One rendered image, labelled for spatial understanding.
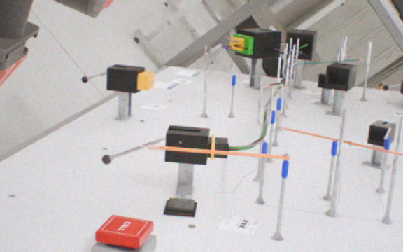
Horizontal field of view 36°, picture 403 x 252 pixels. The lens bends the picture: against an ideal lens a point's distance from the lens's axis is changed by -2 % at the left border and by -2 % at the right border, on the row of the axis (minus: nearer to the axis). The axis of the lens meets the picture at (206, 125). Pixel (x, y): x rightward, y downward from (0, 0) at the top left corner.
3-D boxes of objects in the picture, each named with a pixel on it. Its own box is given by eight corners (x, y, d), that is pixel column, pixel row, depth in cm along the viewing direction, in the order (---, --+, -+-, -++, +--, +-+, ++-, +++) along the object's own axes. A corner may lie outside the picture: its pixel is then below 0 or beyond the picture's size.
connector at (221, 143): (193, 149, 88) (194, 135, 87) (228, 151, 88) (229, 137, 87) (192, 156, 85) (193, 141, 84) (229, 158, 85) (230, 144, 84)
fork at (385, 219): (392, 225, 81) (409, 120, 77) (379, 223, 82) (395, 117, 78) (392, 219, 83) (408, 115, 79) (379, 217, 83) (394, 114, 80)
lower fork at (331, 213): (338, 218, 82) (352, 113, 79) (324, 216, 83) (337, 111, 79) (338, 213, 84) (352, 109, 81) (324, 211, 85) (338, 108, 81)
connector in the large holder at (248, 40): (252, 54, 151) (254, 37, 150) (243, 55, 150) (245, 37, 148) (236, 50, 156) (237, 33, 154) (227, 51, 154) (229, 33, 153)
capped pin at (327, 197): (329, 201, 88) (337, 142, 86) (320, 199, 89) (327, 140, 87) (334, 199, 89) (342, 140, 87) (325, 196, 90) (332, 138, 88)
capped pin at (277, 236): (269, 236, 76) (278, 150, 73) (280, 235, 76) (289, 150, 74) (274, 241, 75) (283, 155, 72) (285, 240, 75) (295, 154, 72)
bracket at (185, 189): (178, 186, 90) (179, 152, 89) (194, 187, 90) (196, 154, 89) (174, 199, 86) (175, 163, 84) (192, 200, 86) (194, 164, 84)
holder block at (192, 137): (168, 152, 89) (169, 124, 88) (208, 155, 88) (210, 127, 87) (164, 162, 85) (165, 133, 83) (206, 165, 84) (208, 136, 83)
